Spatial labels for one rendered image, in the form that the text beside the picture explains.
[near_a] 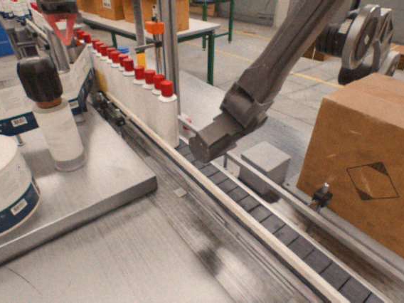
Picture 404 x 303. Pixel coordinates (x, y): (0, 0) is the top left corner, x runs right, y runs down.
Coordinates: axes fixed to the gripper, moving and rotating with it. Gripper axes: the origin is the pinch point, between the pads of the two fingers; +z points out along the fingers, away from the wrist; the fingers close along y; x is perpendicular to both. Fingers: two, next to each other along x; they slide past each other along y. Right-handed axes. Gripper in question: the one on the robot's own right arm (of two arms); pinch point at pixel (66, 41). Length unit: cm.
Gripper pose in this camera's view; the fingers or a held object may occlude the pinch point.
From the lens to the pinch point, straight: 80.0
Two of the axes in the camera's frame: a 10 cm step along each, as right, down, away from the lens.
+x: 7.8, -3.7, 5.0
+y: 6.3, 4.8, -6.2
